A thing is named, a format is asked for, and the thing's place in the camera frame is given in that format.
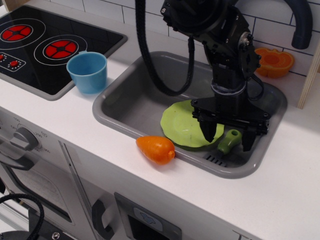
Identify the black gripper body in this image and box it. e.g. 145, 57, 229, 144
191, 85, 270, 135

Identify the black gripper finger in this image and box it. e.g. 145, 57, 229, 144
242, 130, 256, 152
199, 120, 217, 143

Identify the green handled grey spatula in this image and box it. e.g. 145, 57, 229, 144
203, 129, 242, 167

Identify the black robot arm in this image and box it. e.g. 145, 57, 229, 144
162, 0, 271, 152

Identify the green plastic plate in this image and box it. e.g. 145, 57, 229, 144
160, 100, 225, 148

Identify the grey plastic sink basin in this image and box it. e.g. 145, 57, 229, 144
92, 58, 288, 179

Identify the orange toy carrot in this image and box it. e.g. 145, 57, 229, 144
135, 136, 176, 165

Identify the orange toy pumpkin half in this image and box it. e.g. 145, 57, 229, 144
255, 47, 295, 79

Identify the wooden side panel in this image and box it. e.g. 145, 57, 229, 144
297, 56, 320, 109

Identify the dark grey toy faucet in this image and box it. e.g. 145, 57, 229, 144
284, 0, 313, 50

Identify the blue plastic cup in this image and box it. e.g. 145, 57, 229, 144
66, 51, 108, 94

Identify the toy oven door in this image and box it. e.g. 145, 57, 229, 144
0, 147, 76, 226

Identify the grey oven knob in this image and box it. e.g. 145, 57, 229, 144
10, 127, 39, 151

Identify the black toy stovetop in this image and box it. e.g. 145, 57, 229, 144
0, 5, 128, 101

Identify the black braided cable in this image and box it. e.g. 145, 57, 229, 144
134, 0, 196, 96

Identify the grey cabinet door handle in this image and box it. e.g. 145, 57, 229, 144
91, 199, 115, 240

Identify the black cable lower left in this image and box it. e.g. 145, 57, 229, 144
0, 192, 45, 240

